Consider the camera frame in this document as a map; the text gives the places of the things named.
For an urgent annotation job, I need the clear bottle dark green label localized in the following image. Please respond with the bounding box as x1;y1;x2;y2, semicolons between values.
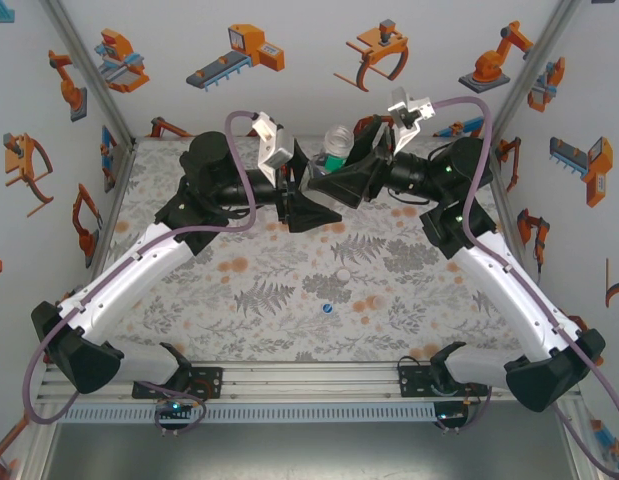
301;124;358;194

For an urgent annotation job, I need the floral patterned table mat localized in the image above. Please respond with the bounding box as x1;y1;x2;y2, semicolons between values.
96;137;540;364

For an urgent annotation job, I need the grey metal sheet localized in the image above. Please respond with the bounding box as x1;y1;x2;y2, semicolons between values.
41;422;578;480

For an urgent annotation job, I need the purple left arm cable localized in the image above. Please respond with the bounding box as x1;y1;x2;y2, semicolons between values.
21;108;263;436

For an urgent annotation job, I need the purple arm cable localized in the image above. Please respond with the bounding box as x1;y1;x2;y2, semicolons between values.
21;108;263;436
432;96;619;480

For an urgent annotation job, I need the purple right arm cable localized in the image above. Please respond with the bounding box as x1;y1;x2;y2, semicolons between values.
432;96;619;480

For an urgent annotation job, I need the aluminium table edge rail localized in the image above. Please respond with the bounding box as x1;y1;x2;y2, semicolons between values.
86;142;138;296
481;142;558;361

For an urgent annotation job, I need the aluminium frame post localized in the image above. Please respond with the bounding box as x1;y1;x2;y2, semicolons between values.
13;422;60;480
38;0;138;146
558;399;613;480
486;0;584;146

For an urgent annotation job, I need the wide aluminium extrusion rail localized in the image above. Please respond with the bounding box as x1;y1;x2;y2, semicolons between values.
36;362;583;404

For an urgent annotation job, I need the white slotted cable duct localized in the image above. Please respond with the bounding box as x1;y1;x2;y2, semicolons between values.
63;403;437;425

